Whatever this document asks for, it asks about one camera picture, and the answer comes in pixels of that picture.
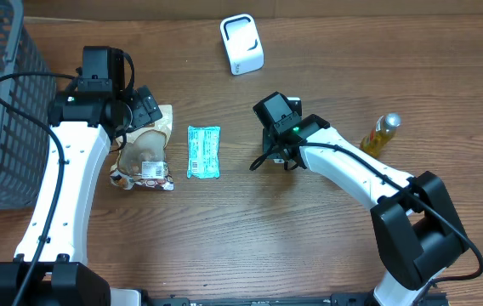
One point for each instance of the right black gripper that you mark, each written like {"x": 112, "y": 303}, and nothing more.
{"x": 273, "y": 153}

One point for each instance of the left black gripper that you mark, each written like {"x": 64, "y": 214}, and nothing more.
{"x": 146, "y": 108}

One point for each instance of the brown snack pouch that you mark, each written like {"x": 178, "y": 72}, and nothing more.
{"x": 142, "y": 161}

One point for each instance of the teal wet wipes pack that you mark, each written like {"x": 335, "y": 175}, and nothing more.
{"x": 203, "y": 152}

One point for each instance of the yellow oil bottle grey cap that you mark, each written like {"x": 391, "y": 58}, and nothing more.
{"x": 383, "y": 131}

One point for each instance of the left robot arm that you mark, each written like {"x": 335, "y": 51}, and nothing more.
{"x": 50, "y": 265}

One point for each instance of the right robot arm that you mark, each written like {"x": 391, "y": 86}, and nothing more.
{"x": 416, "y": 226}

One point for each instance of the white barcode scanner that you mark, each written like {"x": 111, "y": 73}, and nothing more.
{"x": 242, "y": 44}

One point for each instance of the grey plastic mesh basket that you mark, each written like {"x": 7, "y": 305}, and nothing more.
{"x": 23, "y": 145}

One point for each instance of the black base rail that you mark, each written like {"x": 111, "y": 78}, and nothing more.
{"x": 250, "y": 302}

